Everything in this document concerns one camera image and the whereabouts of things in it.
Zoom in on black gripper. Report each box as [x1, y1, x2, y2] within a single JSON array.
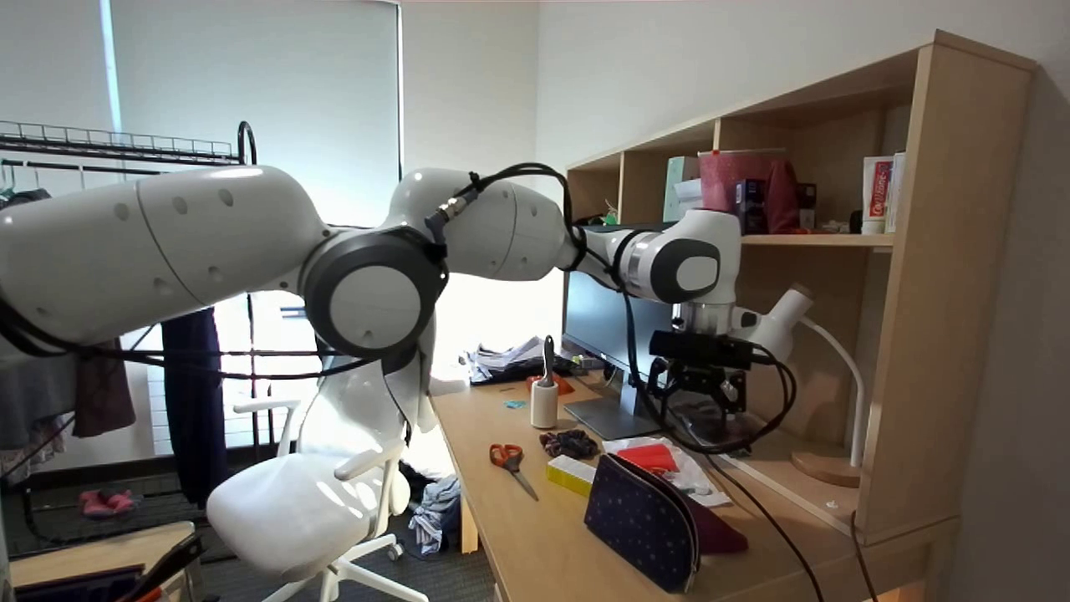
[[659, 363, 748, 448]]

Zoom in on purple cloth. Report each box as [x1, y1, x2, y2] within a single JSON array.
[[682, 495, 753, 559]]

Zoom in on grey cloth pile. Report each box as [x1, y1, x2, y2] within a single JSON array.
[[462, 335, 579, 387]]

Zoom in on grey monitor stand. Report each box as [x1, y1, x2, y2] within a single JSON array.
[[560, 378, 673, 444]]

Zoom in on purple dotted pouch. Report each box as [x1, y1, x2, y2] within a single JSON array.
[[580, 448, 704, 594]]

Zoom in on white desk lamp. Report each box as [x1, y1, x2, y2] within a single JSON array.
[[746, 284, 868, 493]]

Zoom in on dark fabric scrunchie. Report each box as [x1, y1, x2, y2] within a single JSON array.
[[539, 427, 601, 463]]

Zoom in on yellow white box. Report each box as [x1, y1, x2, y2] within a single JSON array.
[[546, 450, 597, 501]]

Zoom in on wooden desk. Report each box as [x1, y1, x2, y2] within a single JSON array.
[[427, 370, 962, 602]]

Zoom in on dark shelf item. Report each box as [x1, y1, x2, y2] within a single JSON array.
[[737, 177, 821, 239]]

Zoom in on teal white books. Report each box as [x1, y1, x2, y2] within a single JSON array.
[[663, 149, 704, 220]]

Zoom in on pink box on shelf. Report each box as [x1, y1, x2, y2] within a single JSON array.
[[697, 146, 802, 220]]

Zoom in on wooden shelf unit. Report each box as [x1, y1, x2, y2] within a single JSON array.
[[560, 27, 1039, 547]]

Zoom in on white red box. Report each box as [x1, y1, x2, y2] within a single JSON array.
[[859, 149, 910, 239]]

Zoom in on blue clothes heap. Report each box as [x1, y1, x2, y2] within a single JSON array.
[[404, 472, 463, 559]]

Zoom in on white office chair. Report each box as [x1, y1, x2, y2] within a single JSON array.
[[199, 356, 444, 602]]

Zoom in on dark blue hanging dress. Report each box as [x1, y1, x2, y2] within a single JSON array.
[[160, 309, 229, 505]]

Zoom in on orange black clamp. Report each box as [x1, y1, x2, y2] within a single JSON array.
[[112, 532, 211, 602]]

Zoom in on maroon hanging garment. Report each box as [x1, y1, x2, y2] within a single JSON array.
[[71, 351, 139, 440]]

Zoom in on wooden platform board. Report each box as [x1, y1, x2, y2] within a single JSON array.
[[4, 520, 207, 602]]

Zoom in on grey hanging garment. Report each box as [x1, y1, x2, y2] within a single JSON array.
[[0, 331, 80, 448]]

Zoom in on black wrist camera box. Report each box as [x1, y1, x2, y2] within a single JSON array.
[[645, 327, 757, 374]]

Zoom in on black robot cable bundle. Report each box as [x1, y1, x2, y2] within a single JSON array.
[[0, 162, 800, 458]]

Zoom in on black desk cable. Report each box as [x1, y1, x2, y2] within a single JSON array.
[[697, 448, 828, 602]]

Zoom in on orange handled scissors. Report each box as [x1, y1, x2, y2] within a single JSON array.
[[485, 440, 542, 505]]

